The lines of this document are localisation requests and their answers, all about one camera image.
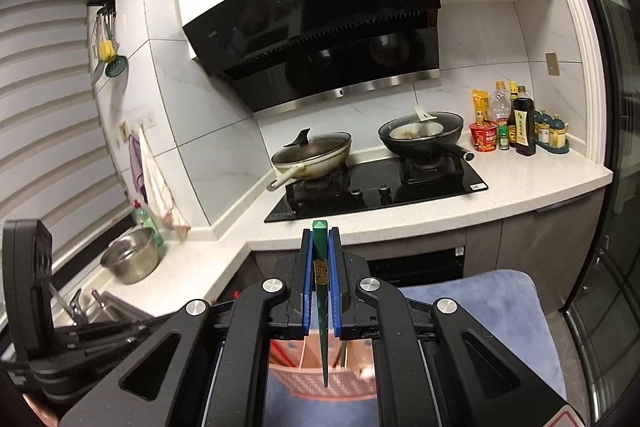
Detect clear oil bottle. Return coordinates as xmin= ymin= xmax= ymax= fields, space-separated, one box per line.
xmin=489 ymin=80 xmax=511 ymax=124

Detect small green spice jar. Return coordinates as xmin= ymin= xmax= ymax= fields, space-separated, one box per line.
xmin=498 ymin=124 xmax=510 ymax=150

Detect purple hanging cloth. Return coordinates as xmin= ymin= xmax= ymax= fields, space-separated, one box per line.
xmin=128 ymin=133 xmax=148 ymax=202

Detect steel wok with lid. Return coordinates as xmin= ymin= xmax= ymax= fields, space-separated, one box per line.
xmin=266 ymin=128 xmax=352 ymax=192

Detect steel mixing bowl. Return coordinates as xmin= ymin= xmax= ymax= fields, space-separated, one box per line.
xmin=100 ymin=228 xmax=160 ymax=285

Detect dark soy sauce bottle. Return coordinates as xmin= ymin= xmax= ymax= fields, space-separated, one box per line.
xmin=513 ymin=86 xmax=536 ymax=156

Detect black gas stove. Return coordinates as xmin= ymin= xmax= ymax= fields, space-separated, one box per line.
xmin=265 ymin=155 xmax=488 ymax=223

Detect green dish soap bottle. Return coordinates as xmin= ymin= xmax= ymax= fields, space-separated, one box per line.
xmin=134 ymin=199 xmax=164 ymax=247

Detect green condiment jar rack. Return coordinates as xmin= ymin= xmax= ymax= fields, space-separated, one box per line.
xmin=534 ymin=109 xmax=570 ymax=154

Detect built-in oven front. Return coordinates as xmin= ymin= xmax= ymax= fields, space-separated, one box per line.
xmin=254 ymin=235 xmax=469 ymax=293

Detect pink perforated utensil holder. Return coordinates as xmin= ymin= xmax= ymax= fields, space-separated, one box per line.
xmin=269 ymin=329 xmax=376 ymax=401

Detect hanging green yellow utensils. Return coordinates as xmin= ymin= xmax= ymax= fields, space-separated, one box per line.
xmin=87 ymin=0 xmax=129 ymax=86

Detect amber sauce bottle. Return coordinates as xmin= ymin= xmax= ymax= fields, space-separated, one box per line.
xmin=506 ymin=80 xmax=518 ymax=147

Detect black range hood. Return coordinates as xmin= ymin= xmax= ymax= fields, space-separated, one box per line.
xmin=183 ymin=0 xmax=442 ymax=113

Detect bright red chopstick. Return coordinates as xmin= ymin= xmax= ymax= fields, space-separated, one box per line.
xmin=270 ymin=340 xmax=296 ymax=367

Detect green chopstick gold band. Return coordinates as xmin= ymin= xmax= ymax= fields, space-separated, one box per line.
xmin=311 ymin=220 xmax=329 ymax=387

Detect chrome sink faucet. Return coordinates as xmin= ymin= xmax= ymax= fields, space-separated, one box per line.
xmin=49 ymin=283 xmax=112 ymax=326

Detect white hanging towel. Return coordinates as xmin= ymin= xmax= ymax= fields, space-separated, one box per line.
xmin=138 ymin=127 xmax=191 ymax=239

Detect black frying pan with lid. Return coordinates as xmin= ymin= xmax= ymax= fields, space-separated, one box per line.
xmin=378 ymin=106 xmax=474 ymax=161

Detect yellow seasoning packet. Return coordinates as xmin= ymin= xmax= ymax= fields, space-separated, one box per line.
xmin=472 ymin=89 xmax=490 ymax=124

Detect blue-grey plush table mat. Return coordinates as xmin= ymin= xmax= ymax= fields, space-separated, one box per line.
xmin=261 ymin=267 xmax=568 ymax=427

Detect red instant noodle cup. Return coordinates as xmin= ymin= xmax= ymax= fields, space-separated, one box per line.
xmin=469 ymin=121 xmax=498 ymax=153

